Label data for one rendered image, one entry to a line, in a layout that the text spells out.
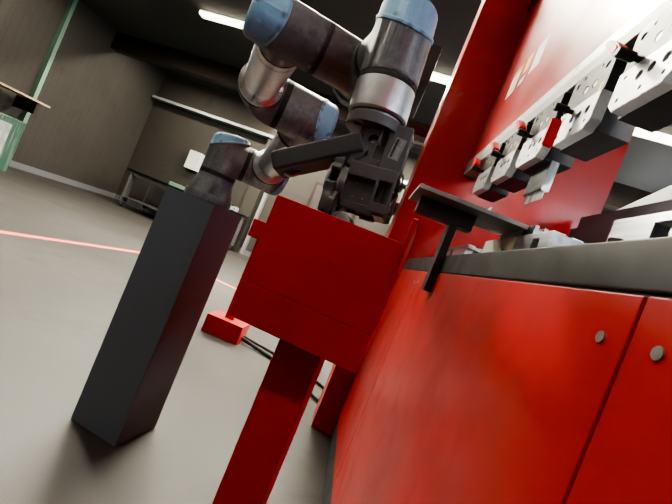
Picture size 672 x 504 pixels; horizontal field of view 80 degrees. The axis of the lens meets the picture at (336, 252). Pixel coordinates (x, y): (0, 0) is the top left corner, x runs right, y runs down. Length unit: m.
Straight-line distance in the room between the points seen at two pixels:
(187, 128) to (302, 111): 10.15
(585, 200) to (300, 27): 1.76
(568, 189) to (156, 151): 10.24
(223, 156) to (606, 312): 1.14
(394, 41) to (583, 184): 1.73
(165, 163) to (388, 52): 10.67
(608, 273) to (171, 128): 11.13
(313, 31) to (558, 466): 0.54
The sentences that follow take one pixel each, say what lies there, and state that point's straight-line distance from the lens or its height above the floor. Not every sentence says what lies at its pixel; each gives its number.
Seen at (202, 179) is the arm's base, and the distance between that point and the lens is 1.33.
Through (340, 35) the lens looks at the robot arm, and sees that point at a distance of 0.62.
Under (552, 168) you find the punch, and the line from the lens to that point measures 1.10.
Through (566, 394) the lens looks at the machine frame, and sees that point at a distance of 0.40.
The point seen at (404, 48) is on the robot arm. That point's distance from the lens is 0.53.
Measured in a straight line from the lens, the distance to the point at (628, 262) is 0.40.
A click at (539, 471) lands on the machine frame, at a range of 0.41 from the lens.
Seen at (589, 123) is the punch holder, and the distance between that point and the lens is 0.94.
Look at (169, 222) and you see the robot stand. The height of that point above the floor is 0.67.
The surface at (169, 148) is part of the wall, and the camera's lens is 11.18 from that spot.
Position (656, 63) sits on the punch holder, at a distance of 0.83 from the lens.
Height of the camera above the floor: 0.77
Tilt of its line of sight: 1 degrees up
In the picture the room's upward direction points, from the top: 22 degrees clockwise
